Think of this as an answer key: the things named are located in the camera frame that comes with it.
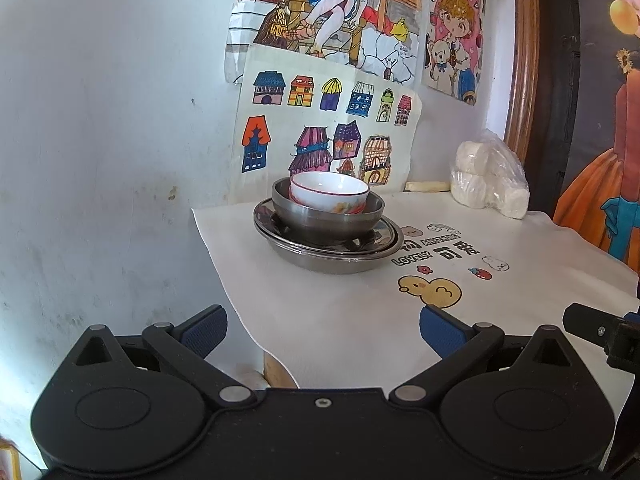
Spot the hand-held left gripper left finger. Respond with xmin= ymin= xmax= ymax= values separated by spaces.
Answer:
xmin=72 ymin=304 xmax=253 ymax=406

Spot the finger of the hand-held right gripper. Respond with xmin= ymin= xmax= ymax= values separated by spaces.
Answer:
xmin=562 ymin=302 xmax=626 ymax=346

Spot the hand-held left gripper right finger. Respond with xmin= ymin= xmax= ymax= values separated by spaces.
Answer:
xmin=390 ymin=305 xmax=583 ymax=406

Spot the stainless steel bowl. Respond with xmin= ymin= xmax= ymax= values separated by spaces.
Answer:
xmin=271 ymin=176 xmax=386 ymax=247

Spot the white cartoon printed tablecloth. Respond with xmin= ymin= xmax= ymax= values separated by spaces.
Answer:
xmin=191 ymin=192 xmax=640 ymax=396

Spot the orange dress woman painting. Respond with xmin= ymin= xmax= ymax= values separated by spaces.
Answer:
xmin=552 ymin=0 xmax=640 ymax=266

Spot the rolled white paper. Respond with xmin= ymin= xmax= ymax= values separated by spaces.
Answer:
xmin=404 ymin=180 xmax=453 ymax=194

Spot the plastic bag of steamed buns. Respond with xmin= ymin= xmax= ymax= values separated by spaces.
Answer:
xmin=450 ymin=128 xmax=531 ymax=220

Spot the colourful houses drawing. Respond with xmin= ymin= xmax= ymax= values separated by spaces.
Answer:
xmin=227 ymin=42 xmax=423 ymax=206

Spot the cartoon girl with teddy drawing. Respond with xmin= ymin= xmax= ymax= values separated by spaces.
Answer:
xmin=421 ymin=0 xmax=488 ymax=107

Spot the brown wooden frame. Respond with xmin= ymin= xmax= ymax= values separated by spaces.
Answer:
xmin=502 ymin=0 xmax=541 ymax=166

